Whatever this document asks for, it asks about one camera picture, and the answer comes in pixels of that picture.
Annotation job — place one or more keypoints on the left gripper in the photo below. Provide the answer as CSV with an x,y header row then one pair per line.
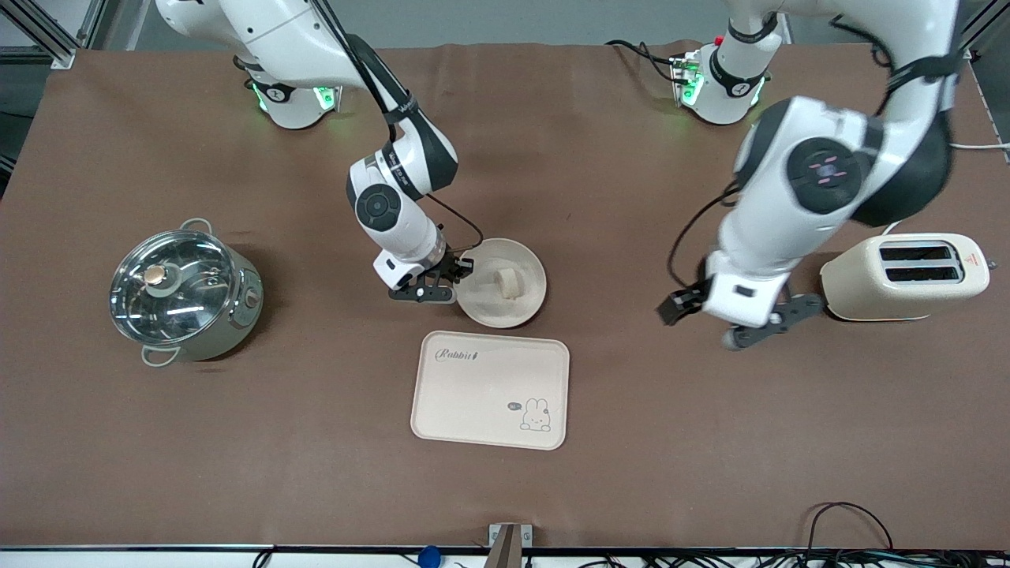
x,y
680,304

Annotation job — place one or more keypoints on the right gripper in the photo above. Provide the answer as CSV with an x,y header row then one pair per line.
x,y
450,264

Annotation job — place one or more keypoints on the white cylindrical bun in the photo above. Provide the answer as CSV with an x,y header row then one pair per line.
x,y
508,284

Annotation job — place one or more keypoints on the round beige plate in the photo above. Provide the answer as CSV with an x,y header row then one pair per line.
x,y
525,260

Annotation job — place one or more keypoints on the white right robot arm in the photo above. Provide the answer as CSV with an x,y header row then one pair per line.
x,y
394,217

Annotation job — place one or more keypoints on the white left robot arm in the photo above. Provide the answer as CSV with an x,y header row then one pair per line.
x,y
789,213

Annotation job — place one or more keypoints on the beige rabbit print tray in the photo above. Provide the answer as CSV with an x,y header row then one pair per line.
x,y
481,394

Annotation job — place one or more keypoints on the cream two-slot toaster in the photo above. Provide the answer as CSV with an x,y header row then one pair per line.
x,y
876,296

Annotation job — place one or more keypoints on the steel pot with glass lid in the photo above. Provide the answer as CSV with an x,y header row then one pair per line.
x,y
241,315

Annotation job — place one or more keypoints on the glass pot lid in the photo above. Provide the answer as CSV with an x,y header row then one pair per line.
x,y
173,288

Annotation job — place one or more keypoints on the brown table cover mat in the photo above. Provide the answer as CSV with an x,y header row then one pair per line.
x,y
237,473

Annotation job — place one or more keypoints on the blue round object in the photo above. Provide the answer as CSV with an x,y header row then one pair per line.
x,y
428,557

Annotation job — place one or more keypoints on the grey metal bracket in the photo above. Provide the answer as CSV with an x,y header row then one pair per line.
x,y
509,544

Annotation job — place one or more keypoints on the aluminium frame profile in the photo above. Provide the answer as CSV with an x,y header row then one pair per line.
x,y
47,39

